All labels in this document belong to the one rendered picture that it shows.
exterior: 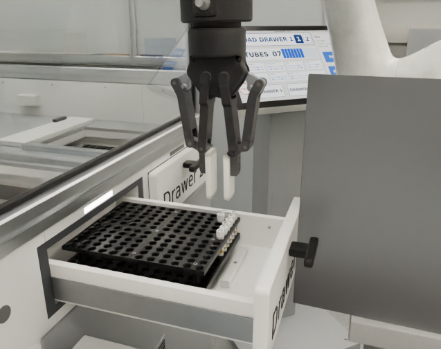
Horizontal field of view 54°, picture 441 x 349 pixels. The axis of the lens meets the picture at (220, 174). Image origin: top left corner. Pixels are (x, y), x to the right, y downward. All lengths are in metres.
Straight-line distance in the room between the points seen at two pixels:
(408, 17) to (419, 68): 3.25
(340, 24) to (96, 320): 0.70
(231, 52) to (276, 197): 1.10
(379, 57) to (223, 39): 0.42
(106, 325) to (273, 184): 0.94
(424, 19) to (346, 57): 3.22
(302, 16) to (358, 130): 1.53
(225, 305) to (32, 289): 0.26
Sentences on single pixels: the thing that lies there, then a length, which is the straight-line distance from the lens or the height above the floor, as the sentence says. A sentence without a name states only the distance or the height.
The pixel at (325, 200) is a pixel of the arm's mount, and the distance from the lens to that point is 0.67.
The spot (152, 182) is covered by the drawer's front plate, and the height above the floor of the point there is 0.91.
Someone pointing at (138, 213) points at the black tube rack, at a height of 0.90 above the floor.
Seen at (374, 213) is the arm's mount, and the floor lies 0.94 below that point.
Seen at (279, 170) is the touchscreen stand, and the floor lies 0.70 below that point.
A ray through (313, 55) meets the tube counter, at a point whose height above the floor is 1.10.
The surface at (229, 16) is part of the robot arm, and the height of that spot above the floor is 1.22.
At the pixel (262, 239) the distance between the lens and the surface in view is 0.76.
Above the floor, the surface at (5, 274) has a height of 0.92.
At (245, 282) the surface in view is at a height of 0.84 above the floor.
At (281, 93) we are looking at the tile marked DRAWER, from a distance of 1.41.
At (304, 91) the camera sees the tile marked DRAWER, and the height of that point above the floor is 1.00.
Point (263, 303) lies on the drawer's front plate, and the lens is 0.51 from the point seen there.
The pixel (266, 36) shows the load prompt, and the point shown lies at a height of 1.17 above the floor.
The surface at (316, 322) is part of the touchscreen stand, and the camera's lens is 1.93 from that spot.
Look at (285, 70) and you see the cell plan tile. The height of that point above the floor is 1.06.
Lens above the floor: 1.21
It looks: 19 degrees down
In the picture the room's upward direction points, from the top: straight up
